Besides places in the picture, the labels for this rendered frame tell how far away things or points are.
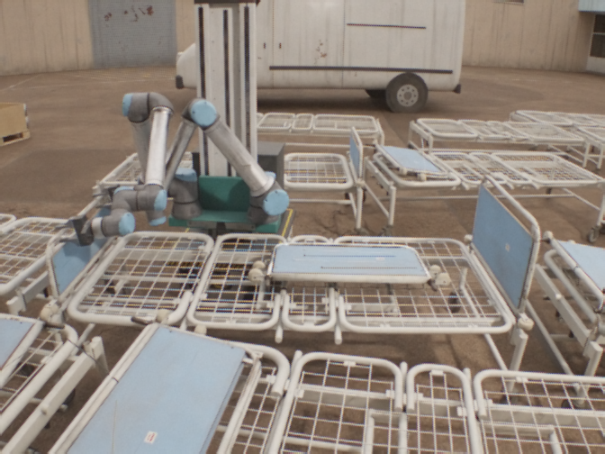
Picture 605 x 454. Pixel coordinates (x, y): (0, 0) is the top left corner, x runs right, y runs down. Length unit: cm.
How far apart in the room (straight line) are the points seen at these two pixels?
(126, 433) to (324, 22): 839
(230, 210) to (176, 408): 170
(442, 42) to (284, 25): 298
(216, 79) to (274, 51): 626
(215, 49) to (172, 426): 208
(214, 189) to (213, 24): 96
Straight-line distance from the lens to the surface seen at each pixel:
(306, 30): 919
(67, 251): 235
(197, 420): 153
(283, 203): 261
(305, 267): 226
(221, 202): 301
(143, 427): 151
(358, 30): 935
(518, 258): 222
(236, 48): 288
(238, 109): 292
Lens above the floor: 163
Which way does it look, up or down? 23 degrees down
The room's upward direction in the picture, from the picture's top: 1 degrees clockwise
